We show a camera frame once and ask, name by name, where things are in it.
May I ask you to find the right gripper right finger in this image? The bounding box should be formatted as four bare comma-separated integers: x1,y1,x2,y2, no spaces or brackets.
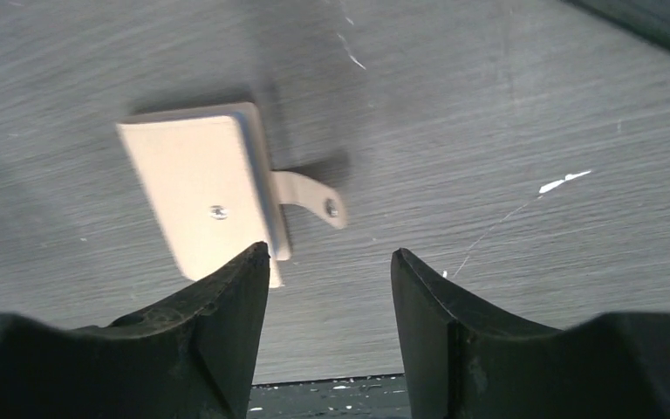
391,248,670,418

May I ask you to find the beige card holder wallet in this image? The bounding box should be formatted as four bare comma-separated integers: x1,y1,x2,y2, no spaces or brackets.
116,102,347,289

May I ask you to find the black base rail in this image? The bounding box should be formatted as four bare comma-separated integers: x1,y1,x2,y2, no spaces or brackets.
247,374,412,419

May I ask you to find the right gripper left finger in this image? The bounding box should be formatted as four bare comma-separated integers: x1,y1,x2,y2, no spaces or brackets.
0,242,270,418

